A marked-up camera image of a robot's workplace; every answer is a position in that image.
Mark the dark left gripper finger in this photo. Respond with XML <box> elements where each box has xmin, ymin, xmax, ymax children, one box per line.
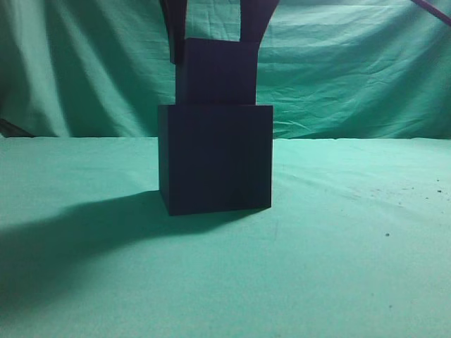
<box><xmin>240</xmin><ymin>0</ymin><xmax>280</xmax><ymax>44</ymax></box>

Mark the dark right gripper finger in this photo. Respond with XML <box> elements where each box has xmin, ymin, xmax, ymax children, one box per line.
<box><xmin>159</xmin><ymin>0</ymin><xmax>187</xmax><ymax>64</ymax></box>

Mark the dark blue cube block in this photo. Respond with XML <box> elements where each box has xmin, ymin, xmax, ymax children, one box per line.
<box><xmin>175</xmin><ymin>38</ymin><xmax>259</xmax><ymax>105</ymax></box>

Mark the dark blue groove box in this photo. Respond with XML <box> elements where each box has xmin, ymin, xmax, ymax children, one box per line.
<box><xmin>157</xmin><ymin>104</ymin><xmax>273</xmax><ymax>215</ymax></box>

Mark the green cloth cover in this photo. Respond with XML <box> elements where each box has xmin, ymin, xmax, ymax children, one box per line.
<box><xmin>1</xmin><ymin>1</ymin><xmax>450</xmax><ymax>337</ymax></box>

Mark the purple cable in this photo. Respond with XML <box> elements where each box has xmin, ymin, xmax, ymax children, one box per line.
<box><xmin>411</xmin><ymin>0</ymin><xmax>451</xmax><ymax>24</ymax></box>

